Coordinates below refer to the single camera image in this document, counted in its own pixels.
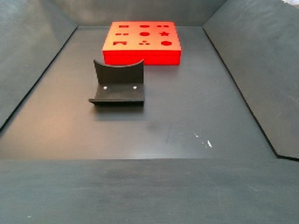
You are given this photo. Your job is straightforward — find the black curved holder stand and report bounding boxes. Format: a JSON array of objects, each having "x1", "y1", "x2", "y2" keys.
[{"x1": 88, "y1": 60, "x2": 145, "y2": 105}]

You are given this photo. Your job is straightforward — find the red shape sorter box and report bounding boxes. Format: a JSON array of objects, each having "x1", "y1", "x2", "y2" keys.
[{"x1": 101, "y1": 21, "x2": 182, "y2": 66}]

